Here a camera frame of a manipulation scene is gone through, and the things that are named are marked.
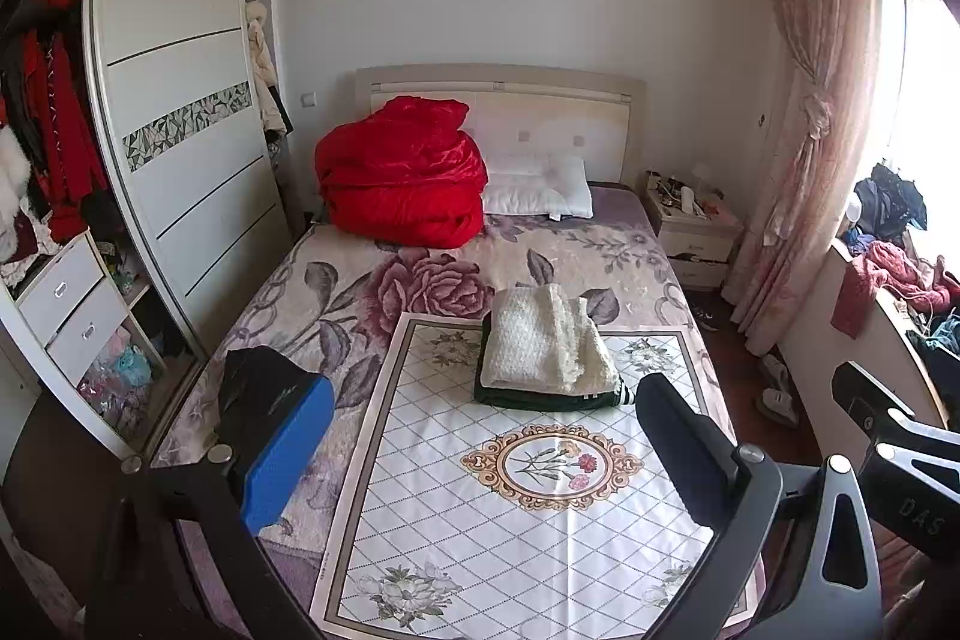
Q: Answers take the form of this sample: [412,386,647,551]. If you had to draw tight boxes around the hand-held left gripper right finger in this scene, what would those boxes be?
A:
[636,371,884,640]

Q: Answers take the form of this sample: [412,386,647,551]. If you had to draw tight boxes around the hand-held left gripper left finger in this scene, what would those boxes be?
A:
[85,374,336,640]

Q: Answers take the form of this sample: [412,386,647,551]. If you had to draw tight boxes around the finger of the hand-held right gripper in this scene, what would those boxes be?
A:
[831,361,960,560]

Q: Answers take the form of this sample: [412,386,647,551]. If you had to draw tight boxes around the white tweed knit garment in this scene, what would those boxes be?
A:
[480,284,622,395]

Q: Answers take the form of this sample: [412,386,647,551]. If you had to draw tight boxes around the pile of colourful small clothes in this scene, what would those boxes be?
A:
[79,325,155,431]

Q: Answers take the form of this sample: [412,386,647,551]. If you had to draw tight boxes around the pink red knit clothes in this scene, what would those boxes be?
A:
[831,241,960,341]

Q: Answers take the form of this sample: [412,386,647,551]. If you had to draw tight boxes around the dark clothes pile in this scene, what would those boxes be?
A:
[853,161,929,251]

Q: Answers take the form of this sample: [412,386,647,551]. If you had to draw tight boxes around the white slippers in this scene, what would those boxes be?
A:
[754,351,803,427]

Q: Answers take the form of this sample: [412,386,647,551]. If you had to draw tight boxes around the green striped garment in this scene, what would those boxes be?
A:
[472,310,638,412]

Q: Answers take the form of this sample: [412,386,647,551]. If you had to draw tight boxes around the white window ledge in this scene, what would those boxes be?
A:
[780,235,953,446]

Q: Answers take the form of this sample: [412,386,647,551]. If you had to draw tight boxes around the bed with floral sheet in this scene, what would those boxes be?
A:
[146,64,766,640]

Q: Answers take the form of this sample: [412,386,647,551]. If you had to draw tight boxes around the white diamond-patterned mat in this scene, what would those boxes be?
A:
[311,311,751,633]

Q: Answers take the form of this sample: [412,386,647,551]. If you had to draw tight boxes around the white nightstand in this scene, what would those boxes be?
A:
[643,169,745,290]

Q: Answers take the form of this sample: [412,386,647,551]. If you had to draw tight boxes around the cluster of small bottles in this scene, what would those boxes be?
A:
[649,164,728,217]

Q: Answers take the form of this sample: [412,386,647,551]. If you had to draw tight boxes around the white wardrobe drawer unit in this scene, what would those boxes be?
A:
[0,231,162,453]

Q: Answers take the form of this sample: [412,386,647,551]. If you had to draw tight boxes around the red quilt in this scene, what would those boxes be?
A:
[313,95,488,250]

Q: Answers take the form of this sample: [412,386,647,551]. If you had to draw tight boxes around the white pillow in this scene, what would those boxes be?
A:
[481,154,593,221]

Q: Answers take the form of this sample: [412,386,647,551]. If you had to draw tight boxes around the white sliding wardrobe door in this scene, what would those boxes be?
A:
[82,0,293,378]

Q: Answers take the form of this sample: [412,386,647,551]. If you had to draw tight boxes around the white fur garment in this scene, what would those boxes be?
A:
[0,122,31,221]

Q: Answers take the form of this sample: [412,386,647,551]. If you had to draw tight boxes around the cream hanging garment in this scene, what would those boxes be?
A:
[244,1,293,135]

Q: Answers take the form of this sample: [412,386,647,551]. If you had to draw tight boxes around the red hanging coat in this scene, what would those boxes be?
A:
[21,0,110,244]

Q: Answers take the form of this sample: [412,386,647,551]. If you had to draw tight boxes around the pink floral curtain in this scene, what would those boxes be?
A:
[724,0,882,356]

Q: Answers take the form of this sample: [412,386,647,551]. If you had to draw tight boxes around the window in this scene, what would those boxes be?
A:
[874,0,960,266]

